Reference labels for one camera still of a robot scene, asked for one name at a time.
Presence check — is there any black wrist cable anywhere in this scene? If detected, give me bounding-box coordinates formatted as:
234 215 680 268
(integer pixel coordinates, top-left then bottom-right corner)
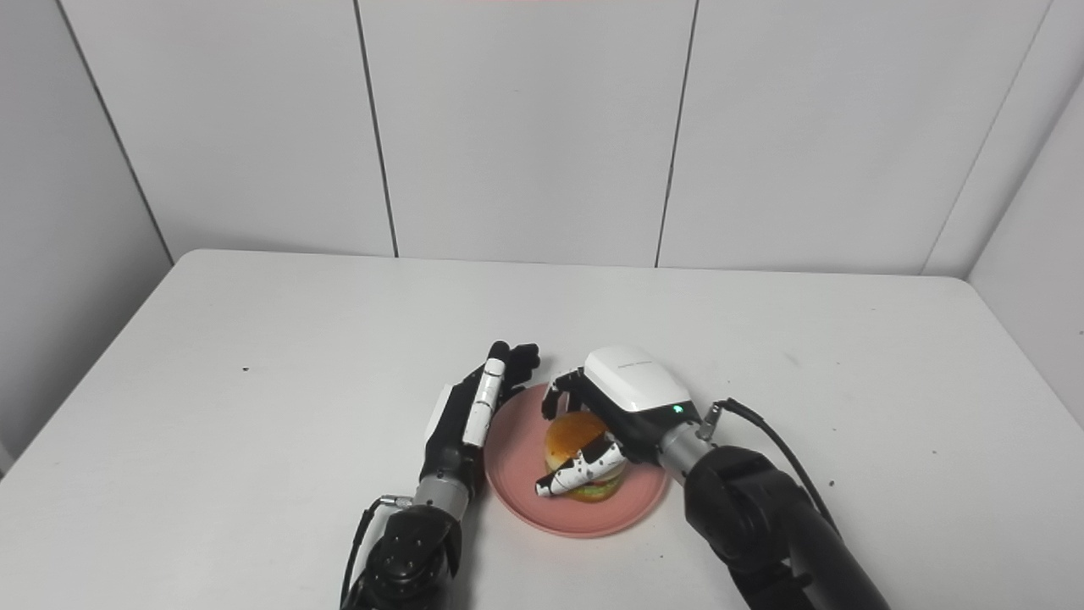
340 496 416 607
699 398 843 539

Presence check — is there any toy hamburger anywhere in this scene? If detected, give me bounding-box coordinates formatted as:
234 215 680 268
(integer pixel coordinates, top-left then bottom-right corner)
544 411 629 503

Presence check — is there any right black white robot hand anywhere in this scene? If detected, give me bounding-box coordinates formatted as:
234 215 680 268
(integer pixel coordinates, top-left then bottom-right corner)
534 345 704 499

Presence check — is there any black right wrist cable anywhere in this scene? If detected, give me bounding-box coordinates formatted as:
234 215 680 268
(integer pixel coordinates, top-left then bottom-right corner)
699 398 843 539

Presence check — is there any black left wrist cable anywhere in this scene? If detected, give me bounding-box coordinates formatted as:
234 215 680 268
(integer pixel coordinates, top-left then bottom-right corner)
340 496 416 607

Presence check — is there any pink round plate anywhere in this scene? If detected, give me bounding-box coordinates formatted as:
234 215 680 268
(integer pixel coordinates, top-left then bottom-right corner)
484 383 670 540

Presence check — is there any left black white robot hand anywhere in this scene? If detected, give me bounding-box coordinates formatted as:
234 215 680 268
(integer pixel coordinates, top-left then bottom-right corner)
421 341 541 496

